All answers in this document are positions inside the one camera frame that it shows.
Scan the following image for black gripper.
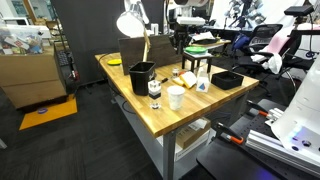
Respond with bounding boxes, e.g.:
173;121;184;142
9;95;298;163
171;24;194;55

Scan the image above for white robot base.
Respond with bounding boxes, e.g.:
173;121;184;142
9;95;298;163
270;54;320;165

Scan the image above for green plate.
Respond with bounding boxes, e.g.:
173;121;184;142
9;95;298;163
184;46;209;55

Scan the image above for small black stool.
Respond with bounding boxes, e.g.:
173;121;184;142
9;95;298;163
181;51;215;75

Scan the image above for brown cardboard box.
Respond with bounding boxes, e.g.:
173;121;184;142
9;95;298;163
175;117;212;150
117;34;184;76

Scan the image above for toy bread slice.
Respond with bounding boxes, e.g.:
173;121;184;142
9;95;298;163
180;70;198;90
172;76;185;87

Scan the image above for wooden background desk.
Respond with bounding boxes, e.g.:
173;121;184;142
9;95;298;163
191;31;232;52

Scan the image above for white carton with blue triangle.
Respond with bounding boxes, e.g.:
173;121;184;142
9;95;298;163
195;66;211;94

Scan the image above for white paper cup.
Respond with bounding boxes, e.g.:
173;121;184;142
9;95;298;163
166;85;186;112

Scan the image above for black plastic bin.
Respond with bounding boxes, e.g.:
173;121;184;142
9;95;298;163
128;61;157;97

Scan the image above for clear and black pepper grinder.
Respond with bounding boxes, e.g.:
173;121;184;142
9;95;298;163
147;79;163;111

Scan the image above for black rectangular tray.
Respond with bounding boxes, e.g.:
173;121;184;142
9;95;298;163
210;70;245;91

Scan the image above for blue bag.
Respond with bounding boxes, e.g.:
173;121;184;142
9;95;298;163
231;33;251;52

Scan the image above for yellow disc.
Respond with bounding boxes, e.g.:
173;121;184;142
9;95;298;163
107;58;123;67

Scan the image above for black mesh office chair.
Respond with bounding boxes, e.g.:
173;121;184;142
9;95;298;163
233;23;284;69

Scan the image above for black partition panel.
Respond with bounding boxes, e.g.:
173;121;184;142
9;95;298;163
50;0;166;85

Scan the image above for white crumpled cloth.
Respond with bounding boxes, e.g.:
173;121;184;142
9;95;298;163
250;52;284;75

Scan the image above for pink cloth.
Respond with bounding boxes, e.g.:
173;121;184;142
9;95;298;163
265;34;292;55

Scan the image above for white flat box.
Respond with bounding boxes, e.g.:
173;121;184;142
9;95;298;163
174;128;217;163

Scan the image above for black perforated platform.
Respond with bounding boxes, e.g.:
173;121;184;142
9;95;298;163
196;98;320;180

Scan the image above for orange floor mat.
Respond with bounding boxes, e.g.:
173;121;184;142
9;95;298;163
18;94;79;132

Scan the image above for large cardboard boxes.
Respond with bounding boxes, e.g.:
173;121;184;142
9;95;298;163
0;45;69;110

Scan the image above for clear plastic storage bin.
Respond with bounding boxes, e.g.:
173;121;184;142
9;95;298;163
0;25;45;56

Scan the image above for black cable under table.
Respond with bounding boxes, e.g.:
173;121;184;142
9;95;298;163
120;99;138;116

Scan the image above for black clamp with orange handle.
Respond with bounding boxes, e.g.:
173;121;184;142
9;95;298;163
246;99;285;122
214;122;246;146

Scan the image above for grey metal table frame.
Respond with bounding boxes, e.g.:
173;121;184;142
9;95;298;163
111;87;250;180

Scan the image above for aluminium extrusion rail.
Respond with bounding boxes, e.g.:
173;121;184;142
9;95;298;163
245;129;320;177

